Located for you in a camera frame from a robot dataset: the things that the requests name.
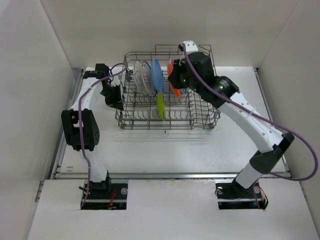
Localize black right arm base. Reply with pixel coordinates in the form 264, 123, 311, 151
214, 181, 269, 210

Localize white plate colourful print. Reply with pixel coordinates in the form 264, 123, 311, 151
141, 61, 156, 97

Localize lime green plastic plate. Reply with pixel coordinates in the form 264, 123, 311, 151
156, 92, 166, 121

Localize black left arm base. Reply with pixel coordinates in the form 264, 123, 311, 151
78, 182, 128, 211

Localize blue plastic plate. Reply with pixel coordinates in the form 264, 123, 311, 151
151, 58, 165, 94

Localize grey wire dish rack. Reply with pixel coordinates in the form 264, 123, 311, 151
115, 44, 221, 131

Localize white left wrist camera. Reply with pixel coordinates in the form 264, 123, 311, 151
109, 73, 125, 87

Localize white patterned plate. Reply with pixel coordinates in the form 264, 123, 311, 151
133, 60, 149, 96

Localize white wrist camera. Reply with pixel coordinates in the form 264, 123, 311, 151
109, 73, 125, 87
178, 40, 199, 55

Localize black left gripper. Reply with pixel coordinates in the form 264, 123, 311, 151
99, 84, 123, 111

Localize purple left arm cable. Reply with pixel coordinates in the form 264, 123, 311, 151
77, 62, 129, 208

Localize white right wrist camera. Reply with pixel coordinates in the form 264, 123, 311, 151
178, 40, 199, 55

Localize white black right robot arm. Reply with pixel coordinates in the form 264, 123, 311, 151
167, 52, 295, 197

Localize orange plastic plate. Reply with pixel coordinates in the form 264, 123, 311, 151
167, 58, 181, 98

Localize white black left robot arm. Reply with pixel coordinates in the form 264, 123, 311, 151
61, 63, 127, 199

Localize aluminium table frame rail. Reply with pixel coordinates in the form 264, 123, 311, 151
48, 66, 292, 180

